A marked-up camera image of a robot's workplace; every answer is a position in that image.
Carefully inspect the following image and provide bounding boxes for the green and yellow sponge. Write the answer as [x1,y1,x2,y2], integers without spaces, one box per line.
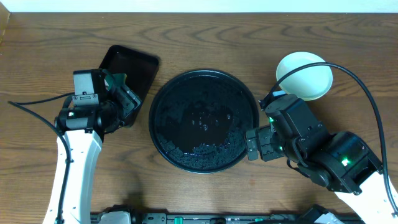
[104,73,127,90]

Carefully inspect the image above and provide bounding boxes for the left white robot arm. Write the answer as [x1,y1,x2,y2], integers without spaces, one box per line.
[44,79,142,223]

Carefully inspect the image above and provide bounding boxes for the light green plate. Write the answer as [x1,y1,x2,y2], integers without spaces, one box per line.
[276,52,333,101]

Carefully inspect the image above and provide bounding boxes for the dark rectangular water tray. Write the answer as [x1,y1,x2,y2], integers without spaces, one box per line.
[98,44,160,128]

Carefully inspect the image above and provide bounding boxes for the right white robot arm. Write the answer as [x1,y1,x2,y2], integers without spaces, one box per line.
[245,95,397,223]

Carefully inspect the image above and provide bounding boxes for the round black tray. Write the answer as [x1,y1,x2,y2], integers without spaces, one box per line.
[149,69,259,174]

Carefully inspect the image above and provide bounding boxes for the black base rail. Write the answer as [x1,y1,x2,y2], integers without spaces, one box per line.
[90,205,363,224]

